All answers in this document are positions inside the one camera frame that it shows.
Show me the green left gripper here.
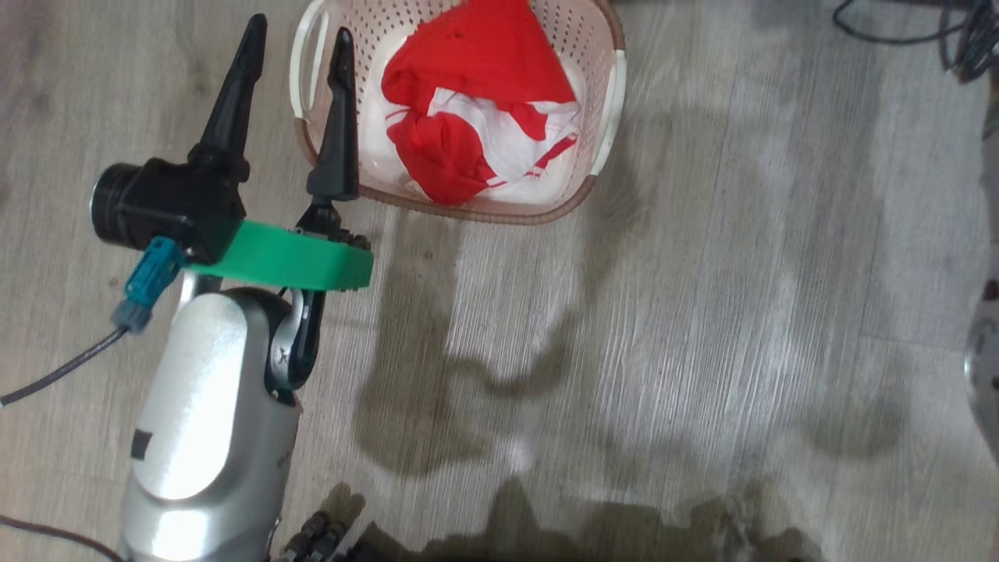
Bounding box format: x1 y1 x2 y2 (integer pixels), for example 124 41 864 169
183 14 374 293

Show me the white garment with red trim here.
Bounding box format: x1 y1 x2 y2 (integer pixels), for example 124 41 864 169
382 86 585 207

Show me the beige perforated laundry basket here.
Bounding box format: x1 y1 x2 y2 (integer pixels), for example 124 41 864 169
289 0 627 227

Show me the blue-plug left camera cable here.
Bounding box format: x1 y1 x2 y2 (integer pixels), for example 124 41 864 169
0 237 185 408

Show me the thin brown cable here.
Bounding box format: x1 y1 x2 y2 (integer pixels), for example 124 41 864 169
0 514 126 562

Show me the thin black floor cable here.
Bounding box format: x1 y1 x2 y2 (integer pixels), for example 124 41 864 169
831 0 969 46

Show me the black cable bundle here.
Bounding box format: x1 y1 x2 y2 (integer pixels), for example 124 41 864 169
940 0 999 84

